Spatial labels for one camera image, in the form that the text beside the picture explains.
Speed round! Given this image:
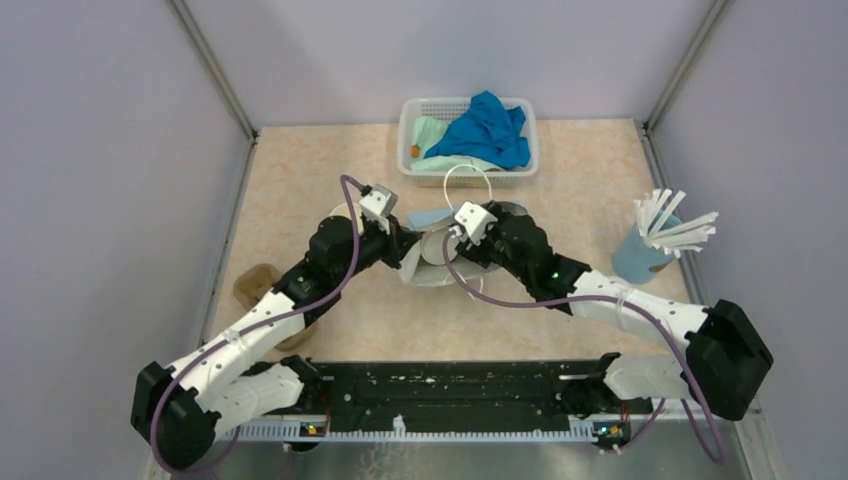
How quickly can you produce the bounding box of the pale blue paper bag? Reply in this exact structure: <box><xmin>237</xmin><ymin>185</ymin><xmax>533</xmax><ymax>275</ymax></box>
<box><xmin>399</xmin><ymin>170</ymin><xmax>497</xmax><ymax>293</ymax></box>

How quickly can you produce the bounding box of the brown cardboard cup carrier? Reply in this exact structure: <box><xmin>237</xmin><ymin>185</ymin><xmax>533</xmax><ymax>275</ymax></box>
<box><xmin>233</xmin><ymin>263</ymin><xmax>317</xmax><ymax>353</ymax></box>

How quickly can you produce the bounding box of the stack of paper cups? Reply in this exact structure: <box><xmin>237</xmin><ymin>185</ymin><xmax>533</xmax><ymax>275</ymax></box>
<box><xmin>329</xmin><ymin>203</ymin><xmax>363</xmax><ymax>231</ymax></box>

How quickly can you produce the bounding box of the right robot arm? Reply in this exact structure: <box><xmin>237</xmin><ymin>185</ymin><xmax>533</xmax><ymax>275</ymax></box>
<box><xmin>441</xmin><ymin>214</ymin><xmax>774</xmax><ymax>421</ymax></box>

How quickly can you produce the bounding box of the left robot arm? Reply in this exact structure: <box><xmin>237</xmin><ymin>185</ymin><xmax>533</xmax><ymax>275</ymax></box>
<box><xmin>131</xmin><ymin>216</ymin><xmax>422</xmax><ymax>470</ymax></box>

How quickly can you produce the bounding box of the mint green cloth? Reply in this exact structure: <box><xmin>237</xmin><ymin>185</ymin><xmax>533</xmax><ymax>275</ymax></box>
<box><xmin>410</xmin><ymin>116</ymin><xmax>502</xmax><ymax>173</ymax></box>

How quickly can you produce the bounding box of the blue cloth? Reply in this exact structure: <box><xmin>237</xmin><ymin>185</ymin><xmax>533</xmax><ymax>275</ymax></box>
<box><xmin>424</xmin><ymin>90</ymin><xmax>531</xmax><ymax>170</ymax></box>

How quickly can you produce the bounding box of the blue straw holder cup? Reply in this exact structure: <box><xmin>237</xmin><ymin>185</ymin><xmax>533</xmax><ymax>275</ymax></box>
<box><xmin>611</xmin><ymin>223</ymin><xmax>675</xmax><ymax>285</ymax></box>

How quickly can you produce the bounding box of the white plastic basket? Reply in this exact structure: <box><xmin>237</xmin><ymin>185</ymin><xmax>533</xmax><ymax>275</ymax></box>
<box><xmin>396</xmin><ymin>97</ymin><xmax>539</xmax><ymax>189</ymax></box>

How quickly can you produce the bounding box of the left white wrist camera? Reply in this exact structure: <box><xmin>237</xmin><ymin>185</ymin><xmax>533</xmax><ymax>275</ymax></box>
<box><xmin>359</xmin><ymin>184</ymin><xmax>399</xmax><ymax>234</ymax></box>

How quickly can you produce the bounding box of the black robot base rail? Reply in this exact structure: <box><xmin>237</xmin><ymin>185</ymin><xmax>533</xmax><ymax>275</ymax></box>
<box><xmin>221</xmin><ymin>357</ymin><xmax>730</xmax><ymax>445</ymax></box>

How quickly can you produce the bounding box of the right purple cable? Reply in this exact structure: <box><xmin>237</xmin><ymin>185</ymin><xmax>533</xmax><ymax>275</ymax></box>
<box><xmin>441</xmin><ymin>228</ymin><xmax>729</xmax><ymax>465</ymax></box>

